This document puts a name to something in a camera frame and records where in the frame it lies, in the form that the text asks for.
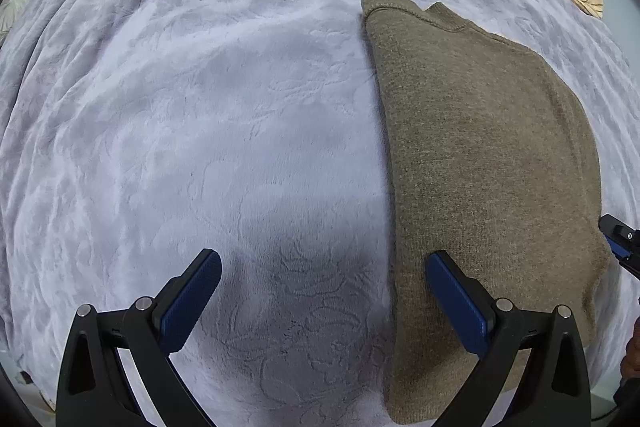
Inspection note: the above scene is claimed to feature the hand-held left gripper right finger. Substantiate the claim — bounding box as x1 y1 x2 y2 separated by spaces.
425 250 592 427

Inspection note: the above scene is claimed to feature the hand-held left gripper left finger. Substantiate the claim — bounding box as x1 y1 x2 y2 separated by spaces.
56 248 222 427

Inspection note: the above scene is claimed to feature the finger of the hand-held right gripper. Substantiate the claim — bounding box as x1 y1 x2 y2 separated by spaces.
598 214 640 281

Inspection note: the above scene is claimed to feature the brown knit sweater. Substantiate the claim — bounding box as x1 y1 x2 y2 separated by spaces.
360 0 612 426

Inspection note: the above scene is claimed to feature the person's right hand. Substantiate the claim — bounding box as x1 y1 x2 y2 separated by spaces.
620 317 640 379

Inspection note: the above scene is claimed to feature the lavender plush blanket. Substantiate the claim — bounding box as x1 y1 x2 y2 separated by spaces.
0 0 640 427

